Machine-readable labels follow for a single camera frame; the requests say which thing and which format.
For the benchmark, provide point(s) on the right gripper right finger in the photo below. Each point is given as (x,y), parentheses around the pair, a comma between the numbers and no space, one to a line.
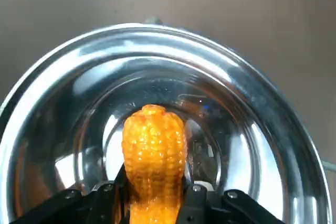
(223,208)

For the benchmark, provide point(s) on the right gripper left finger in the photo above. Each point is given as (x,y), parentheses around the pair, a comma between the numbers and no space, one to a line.
(92,205)

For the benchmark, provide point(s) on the orange corn cob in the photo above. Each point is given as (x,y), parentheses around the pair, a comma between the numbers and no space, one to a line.
(155,155)

